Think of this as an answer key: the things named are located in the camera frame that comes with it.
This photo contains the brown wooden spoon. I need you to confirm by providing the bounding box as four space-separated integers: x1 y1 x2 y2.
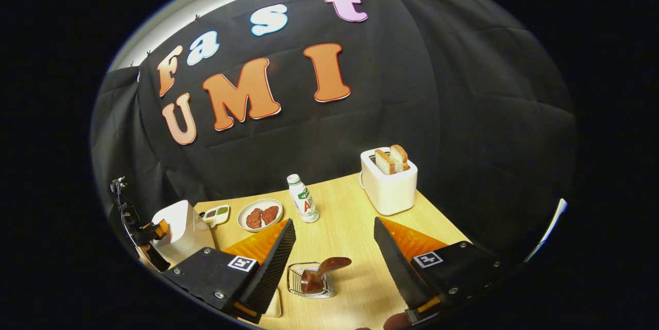
301 257 353 293

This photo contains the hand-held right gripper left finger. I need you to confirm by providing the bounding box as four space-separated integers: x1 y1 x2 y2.
162 218 297 324

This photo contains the white drink bottle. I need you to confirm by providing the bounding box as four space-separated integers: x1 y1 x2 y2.
287 173 320 223

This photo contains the white panel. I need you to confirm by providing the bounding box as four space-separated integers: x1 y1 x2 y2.
524 198 568 264

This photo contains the white toaster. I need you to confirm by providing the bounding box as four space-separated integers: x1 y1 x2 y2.
359 147 418 216

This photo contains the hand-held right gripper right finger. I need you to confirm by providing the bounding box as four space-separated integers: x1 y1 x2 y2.
373 217 510 323

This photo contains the black backdrop cloth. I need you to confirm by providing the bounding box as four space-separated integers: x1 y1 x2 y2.
90 0 577 269

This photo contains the white rice cooker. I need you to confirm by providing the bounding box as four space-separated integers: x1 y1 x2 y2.
149 200 216 269

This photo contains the cream tray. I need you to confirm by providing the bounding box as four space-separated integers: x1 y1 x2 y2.
264 288 283 319

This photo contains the white round plate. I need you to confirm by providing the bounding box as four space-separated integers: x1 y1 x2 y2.
237 198 284 232

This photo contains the toasted bread slice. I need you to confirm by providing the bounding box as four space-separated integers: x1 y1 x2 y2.
375 149 396 175
390 145 410 172

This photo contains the small white sauce dish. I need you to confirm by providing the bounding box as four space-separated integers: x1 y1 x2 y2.
200 205 231 228

